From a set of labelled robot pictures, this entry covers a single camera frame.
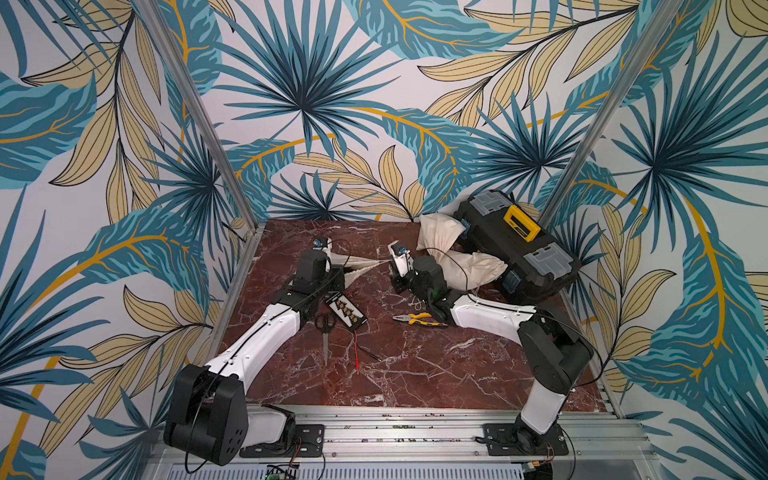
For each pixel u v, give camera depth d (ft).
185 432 1.34
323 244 2.42
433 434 2.50
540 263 2.88
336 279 2.45
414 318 3.08
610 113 2.81
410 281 2.49
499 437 2.41
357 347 2.91
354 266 2.87
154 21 2.23
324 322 3.04
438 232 3.31
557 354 1.57
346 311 3.11
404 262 2.41
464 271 3.19
